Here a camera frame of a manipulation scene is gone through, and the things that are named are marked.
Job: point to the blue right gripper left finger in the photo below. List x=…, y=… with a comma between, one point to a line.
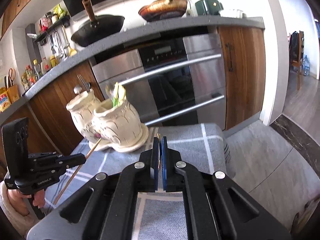
x=154, y=164

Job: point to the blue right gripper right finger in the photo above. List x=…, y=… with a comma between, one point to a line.
x=164, y=152

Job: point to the gold fork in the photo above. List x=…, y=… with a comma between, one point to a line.
x=159, y=150

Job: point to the beige chopstick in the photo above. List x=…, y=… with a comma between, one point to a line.
x=75, y=173

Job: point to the yellow plastic tongs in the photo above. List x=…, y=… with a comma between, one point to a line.
x=116, y=92

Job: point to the silver steel fork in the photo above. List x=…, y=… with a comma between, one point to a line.
x=86, y=85

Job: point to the silver flower-end spoon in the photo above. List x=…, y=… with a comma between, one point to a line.
x=77, y=90

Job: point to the cream floral ceramic utensil holder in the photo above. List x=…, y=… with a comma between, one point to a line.
x=119, y=127

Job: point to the wooden cabinet door left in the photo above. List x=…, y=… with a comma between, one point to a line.
x=50, y=124

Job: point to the wooden cabinet door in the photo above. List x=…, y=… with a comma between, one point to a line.
x=245, y=66
x=50, y=124

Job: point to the stainless steel built-in oven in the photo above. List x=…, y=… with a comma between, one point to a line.
x=174, y=82

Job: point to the yellow oil bottle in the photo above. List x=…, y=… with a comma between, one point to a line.
x=4, y=99

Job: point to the wooden knife block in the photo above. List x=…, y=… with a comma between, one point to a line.
x=13, y=93

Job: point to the wooden cabinet door right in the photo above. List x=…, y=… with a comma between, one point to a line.
x=245, y=66

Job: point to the yellow hanging spatula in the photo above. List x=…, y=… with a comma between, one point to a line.
x=71, y=51

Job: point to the brown frying pan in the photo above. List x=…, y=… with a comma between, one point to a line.
x=163, y=9

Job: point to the grey speckled countertop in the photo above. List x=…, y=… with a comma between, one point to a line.
x=128, y=38

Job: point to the white bowl on counter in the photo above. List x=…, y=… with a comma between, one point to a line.
x=231, y=13

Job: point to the wooden chair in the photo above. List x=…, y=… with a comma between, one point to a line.
x=296, y=51

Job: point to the water bottle on floor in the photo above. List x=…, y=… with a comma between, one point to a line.
x=306, y=66

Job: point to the black wok wooden handle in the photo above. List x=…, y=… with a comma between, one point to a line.
x=97, y=27

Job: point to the black wall spice shelf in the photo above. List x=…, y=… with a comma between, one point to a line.
x=64, y=21

